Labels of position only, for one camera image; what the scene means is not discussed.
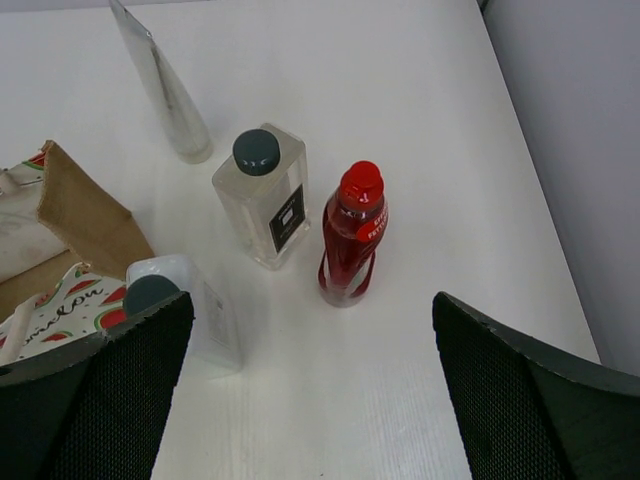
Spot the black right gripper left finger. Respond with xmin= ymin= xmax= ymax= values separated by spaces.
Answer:
xmin=1 ymin=292 xmax=194 ymax=479

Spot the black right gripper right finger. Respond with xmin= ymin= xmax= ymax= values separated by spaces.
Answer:
xmin=432 ymin=292 xmax=639 ymax=479

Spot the white bottle grey cap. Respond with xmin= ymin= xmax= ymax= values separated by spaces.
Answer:
xmin=123 ymin=254 xmax=241 ymax=380

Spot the red bottle red cap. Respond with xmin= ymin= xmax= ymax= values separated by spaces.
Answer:
xmin=318 ymin=160 xmax=389 ymax=308

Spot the clear bottle grey cap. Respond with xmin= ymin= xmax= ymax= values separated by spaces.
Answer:
xmin=212 ymin=123 xmax=310 ymax=270

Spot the silver tube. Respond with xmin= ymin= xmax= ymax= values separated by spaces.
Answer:
xmin=109 ymin=1 xmax=213 ymax=164

